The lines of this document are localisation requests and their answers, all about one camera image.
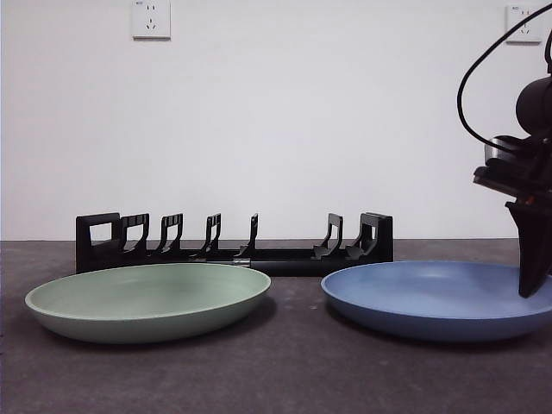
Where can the black plastic plate rack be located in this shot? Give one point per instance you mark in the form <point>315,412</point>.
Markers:
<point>293,266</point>

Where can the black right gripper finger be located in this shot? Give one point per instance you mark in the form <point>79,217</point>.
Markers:
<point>530,241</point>

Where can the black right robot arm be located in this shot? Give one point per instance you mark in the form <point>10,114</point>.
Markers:
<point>535,103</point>

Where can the white wall socket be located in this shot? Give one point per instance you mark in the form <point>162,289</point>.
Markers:
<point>532,34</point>
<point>151,21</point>

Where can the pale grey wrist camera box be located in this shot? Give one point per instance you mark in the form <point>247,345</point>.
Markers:
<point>491,152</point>

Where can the pale blue round plate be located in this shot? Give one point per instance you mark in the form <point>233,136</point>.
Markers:
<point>409,302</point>

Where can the pale green round plate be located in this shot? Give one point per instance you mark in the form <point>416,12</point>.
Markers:
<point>142,297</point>

